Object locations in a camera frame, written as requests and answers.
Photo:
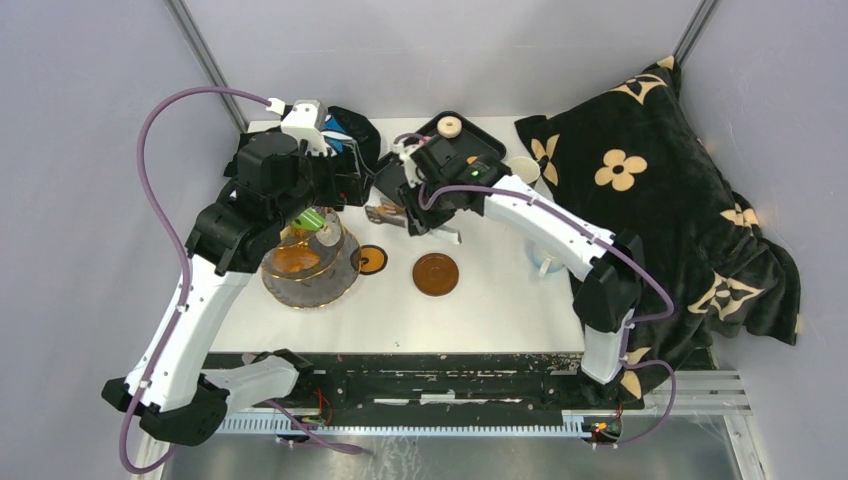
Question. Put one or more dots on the orange black round coaster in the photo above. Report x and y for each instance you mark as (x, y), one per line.
(371, 259)

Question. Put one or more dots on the brown round coaster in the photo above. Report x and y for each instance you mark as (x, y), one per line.
(435, 274)

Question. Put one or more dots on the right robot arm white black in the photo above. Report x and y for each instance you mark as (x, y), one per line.
(610, 274)

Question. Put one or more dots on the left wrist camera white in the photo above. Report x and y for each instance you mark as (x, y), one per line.
(303, 122)

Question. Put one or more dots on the black floral blanket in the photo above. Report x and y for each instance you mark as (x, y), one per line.
(628, 160)

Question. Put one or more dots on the black paper cup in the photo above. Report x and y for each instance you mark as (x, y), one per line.
(526, 168)

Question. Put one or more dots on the white ring donut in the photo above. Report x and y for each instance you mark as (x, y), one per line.
(449, 126)

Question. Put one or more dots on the black flower-print cloth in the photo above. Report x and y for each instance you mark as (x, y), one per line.
(340, 127)

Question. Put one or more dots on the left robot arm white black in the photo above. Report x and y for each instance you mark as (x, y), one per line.
(170, 392)

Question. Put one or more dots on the white mug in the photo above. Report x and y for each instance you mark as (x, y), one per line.
(543, 262)

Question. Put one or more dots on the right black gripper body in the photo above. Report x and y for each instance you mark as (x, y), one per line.
(411, 201)

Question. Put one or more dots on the green cake slice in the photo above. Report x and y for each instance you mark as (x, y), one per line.
(309, 220)

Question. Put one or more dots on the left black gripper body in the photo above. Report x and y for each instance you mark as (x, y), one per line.
(354, 176)

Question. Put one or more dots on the black serving tray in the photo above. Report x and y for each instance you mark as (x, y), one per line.
(471, 140)

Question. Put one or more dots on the metal tongs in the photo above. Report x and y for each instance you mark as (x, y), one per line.
(390, 213)

